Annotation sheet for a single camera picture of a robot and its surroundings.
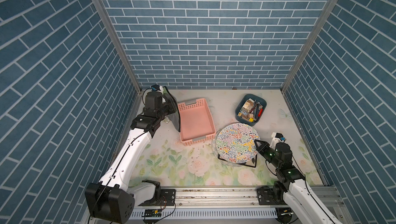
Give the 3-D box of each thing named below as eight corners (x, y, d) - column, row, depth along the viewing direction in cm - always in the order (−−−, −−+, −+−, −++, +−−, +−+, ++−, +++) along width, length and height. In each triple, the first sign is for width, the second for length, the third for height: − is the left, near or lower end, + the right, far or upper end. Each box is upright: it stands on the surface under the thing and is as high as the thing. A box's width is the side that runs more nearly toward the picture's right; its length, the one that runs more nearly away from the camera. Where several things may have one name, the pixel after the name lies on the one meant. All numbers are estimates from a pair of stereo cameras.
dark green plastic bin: (230, 116, 107) (230, 112, 104) (246, 94, 120) (247, 91, 117) (253, 129, 100) (255, 125, 97) (267, 105, 114) (269, 101, 110)
